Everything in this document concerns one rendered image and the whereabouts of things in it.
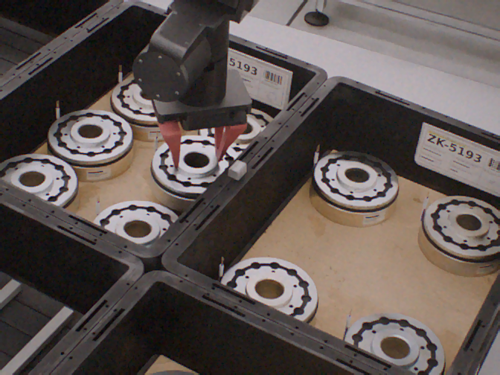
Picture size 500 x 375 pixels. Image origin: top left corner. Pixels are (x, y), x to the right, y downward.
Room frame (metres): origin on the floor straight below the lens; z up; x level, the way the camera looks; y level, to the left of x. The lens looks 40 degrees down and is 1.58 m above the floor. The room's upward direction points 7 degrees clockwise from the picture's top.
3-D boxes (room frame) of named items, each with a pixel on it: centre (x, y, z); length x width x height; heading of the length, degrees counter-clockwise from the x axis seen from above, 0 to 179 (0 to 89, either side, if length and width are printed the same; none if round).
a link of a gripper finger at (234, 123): (0.87, 0.05, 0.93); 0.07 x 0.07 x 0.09; 20
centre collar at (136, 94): (1.01, 0.14, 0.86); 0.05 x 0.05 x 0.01
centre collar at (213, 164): (0.87, 0.06, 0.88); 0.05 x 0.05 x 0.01
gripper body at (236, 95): (0.86, 0.07, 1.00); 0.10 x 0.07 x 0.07; 110
